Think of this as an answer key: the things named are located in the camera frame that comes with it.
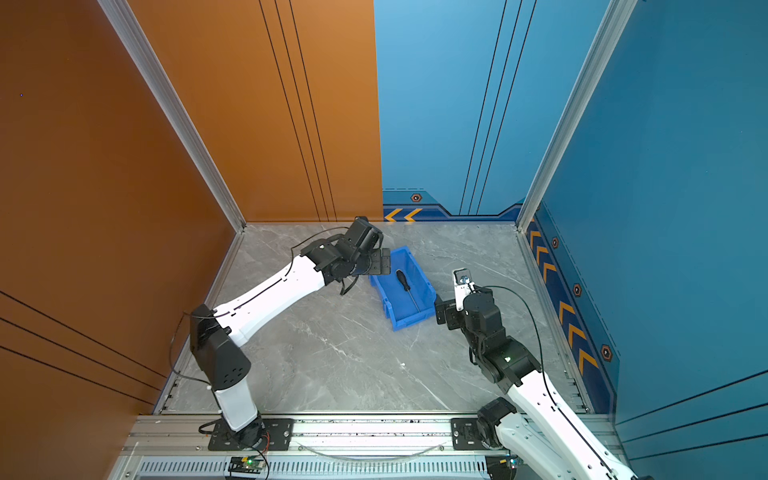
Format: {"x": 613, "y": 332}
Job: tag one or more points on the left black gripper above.
{"x": 378, "y": 266}

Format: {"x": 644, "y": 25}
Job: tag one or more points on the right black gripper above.
{"x": 450, "y": 311}

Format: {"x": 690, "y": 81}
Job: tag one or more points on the black handled screwdriver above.
{"x": 408, "y": 288}

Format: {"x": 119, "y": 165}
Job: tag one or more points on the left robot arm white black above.
{"x": 336, "y": 255}

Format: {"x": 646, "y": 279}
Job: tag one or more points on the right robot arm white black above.
{"x": 530, "y": 419}

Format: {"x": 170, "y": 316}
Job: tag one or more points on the blue plastic bin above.
{"x": 407, "y": 296}

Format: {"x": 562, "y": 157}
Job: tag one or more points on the right green circuit board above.
{"x": 501, "y": 468}

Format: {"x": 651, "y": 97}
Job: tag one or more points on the green circuit board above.
{"x": 501, "y": 468}
{"x": 248, "y": 467}

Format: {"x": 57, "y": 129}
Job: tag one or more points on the left green circuit board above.
{"x": 248, "y": 467}

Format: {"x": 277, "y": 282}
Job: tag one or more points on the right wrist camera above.
{"x": 463, "y": 286}

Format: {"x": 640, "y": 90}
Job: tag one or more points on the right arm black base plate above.
{"x": 470, "y": 433}

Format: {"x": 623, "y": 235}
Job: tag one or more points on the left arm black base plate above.
{"x": 264, "y": 435}

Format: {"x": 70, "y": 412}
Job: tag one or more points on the aluminium front rail frame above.
{"x": 323, "y": 446}

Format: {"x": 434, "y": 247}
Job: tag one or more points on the right aluminium corner post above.
{"x": 606, "y": 39}

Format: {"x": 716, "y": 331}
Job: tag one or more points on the aluminium corner post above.
{"x": 129, "y": 31}
{"x": 606, "y": 39}

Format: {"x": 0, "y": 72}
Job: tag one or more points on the left aluminium corner post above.
{"x": 129, "y": 31}

